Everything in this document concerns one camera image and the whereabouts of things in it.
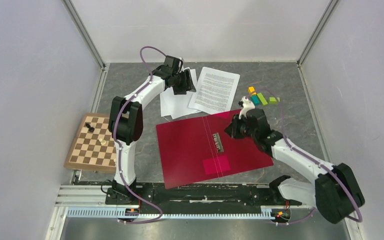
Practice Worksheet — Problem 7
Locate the printed text paper sheet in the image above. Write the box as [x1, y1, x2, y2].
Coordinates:
[188, 67, 240, 115]

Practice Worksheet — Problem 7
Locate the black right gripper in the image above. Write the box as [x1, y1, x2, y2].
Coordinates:
[223, 113, 258, 140]

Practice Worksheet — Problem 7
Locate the short green block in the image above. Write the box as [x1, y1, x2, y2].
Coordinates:
[268, 96, 280, 104]

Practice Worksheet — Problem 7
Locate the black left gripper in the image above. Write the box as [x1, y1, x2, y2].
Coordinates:
[172, 69, 197, 96]

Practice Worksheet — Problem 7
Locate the white paper sheet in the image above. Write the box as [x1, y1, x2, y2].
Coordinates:
[159, 67, 202, 120]

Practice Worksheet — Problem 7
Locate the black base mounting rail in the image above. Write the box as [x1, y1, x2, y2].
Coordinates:
[105, 182, 301, 215]

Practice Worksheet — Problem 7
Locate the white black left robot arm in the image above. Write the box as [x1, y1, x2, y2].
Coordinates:
[108, 55, 196, 204]

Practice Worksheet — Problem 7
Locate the wooden chessboard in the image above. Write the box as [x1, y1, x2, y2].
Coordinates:
[64, 113, 116, 174]

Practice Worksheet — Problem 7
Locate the long green block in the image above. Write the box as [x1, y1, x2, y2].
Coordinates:
[256, 93, 269, 106]

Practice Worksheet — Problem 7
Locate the teal block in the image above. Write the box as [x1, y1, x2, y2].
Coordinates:
[251, 95, 261, 106]

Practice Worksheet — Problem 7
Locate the orange block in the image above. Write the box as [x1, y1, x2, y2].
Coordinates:
[247, 86, 256, 95]

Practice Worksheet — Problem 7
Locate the red clip file folder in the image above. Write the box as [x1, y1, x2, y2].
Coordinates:
[156, 110, 274, 189]

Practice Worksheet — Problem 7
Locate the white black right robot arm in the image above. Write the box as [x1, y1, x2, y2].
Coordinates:
[224, 91, 365, 224]

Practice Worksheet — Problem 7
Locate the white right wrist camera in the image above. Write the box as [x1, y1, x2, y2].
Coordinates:
[238, 96, 255, 119]

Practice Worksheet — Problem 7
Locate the white chess piece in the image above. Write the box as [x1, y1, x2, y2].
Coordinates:
[98, 138, 107, 146]

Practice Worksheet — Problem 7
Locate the black chess piece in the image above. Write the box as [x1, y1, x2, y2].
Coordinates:
[84, 122, 95, 133]

